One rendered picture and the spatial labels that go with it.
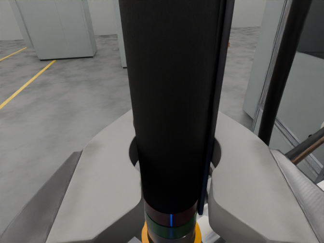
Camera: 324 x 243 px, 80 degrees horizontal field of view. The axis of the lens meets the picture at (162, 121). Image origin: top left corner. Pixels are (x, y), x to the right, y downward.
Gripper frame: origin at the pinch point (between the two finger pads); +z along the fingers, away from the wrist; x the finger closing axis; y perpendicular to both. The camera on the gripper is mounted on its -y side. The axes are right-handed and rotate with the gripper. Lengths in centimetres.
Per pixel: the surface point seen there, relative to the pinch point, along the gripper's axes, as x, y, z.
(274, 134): 71, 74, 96
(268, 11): 128, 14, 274
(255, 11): 531, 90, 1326
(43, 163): -157, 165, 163
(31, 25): -418, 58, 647
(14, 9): -597, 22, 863
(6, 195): -171, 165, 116
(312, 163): 70, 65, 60
